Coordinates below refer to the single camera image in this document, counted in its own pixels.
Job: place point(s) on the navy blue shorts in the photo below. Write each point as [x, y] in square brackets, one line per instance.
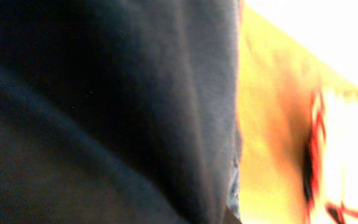
[119, 111]

